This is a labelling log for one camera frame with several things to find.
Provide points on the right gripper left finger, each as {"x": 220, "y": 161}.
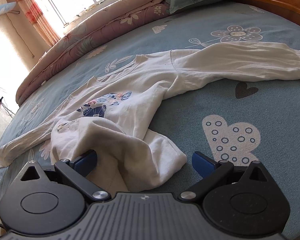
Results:
{"x": 73, "y": 173}

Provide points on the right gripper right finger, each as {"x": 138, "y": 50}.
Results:
{"x": 213, "y": 175}

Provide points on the white printed sweatshirt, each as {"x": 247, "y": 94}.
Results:
{"x": 111, "y": 114}

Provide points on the blue patterned bed sheet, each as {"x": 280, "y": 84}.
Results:
{"x": 273, "y": 107}

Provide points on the pink floral folded quilt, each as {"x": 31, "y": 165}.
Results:
{"x": 108, "y": 23}

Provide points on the pink striped curtain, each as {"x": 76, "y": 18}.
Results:
{"x": 36, "y": 17}

